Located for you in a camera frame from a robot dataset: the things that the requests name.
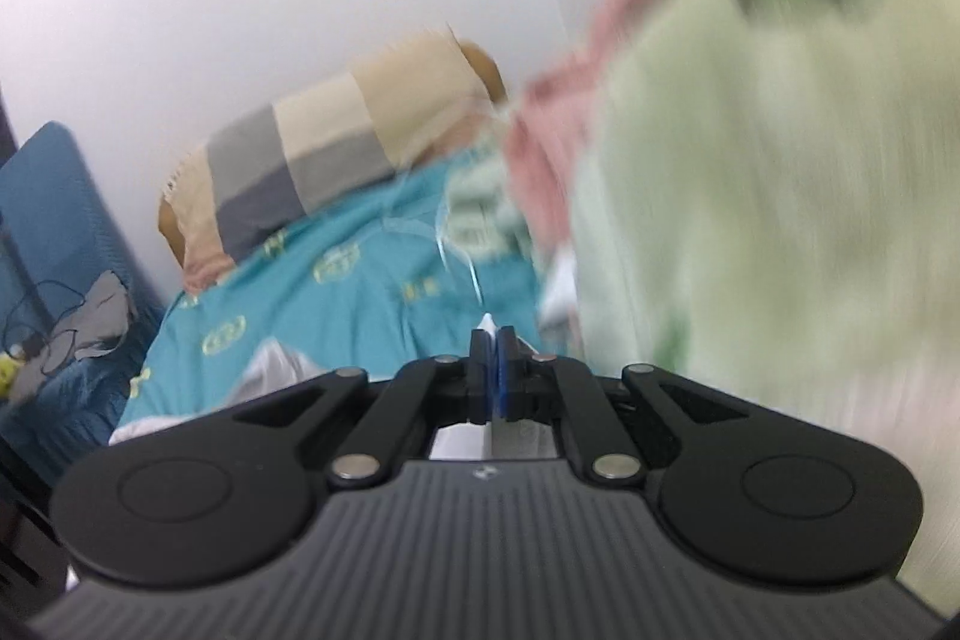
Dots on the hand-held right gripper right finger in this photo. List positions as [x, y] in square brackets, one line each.
[507, 377]

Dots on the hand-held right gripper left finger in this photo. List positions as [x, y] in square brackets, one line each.
[486, 377]

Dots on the white garment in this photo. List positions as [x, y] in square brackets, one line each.
[277, 370]

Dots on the teal printed bedsheet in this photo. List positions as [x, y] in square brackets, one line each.
[360, 287]

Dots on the green white patterned cloth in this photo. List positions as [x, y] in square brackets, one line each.
[480, 205]

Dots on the checkered beige grey pillow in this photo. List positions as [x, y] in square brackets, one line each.
[315, 145]

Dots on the light green cloth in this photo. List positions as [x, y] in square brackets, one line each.
[750, 197]

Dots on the grey cloth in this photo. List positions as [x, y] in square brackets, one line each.
[101, 310]

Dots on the blue chair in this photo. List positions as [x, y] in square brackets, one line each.
[52, 197]

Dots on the small yellow item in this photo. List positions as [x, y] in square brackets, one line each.
[7, 374]

